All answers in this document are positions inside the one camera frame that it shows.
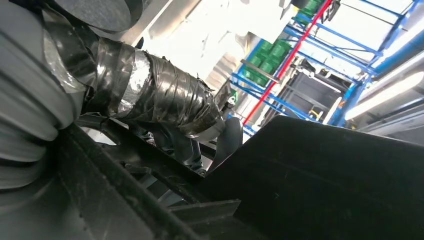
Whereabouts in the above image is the green plastic crate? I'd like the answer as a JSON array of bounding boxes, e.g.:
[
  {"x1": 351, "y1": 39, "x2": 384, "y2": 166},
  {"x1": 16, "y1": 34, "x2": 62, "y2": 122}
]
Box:
[
  {"x1": 294, "y1": 0, "x2": 325, "y2": 25},
  {"x1": 243, "y1": 39, "x2": 293, "y2": 88}
]

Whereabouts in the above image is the blue storage rack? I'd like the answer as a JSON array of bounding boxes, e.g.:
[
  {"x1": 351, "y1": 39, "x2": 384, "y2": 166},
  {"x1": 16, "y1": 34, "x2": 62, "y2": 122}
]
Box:
[{"x1": 228, "y1": 0, "x2": 424, "y2": 137}]

